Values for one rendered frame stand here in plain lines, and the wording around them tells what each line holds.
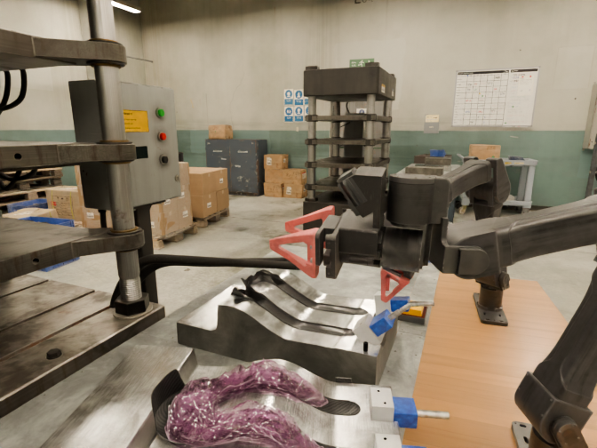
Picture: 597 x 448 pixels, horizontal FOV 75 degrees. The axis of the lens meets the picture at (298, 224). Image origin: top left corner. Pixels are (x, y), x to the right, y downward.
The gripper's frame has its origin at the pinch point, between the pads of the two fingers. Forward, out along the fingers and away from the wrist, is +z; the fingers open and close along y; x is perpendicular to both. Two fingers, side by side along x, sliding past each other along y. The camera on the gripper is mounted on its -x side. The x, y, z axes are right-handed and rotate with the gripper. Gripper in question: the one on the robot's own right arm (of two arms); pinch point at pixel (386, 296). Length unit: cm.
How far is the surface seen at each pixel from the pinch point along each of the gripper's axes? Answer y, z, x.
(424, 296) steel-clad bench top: -37.4, 4.9, 8.1
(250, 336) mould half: 17.0, 18.3, -22.3
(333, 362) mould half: 16.8, 13.2, -3.0
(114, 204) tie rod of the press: 13, 9, -76
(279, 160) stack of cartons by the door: -592, 21, -328
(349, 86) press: -354, -106, -161
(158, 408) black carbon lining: 43, 23, -23
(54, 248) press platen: 26, 21, -77
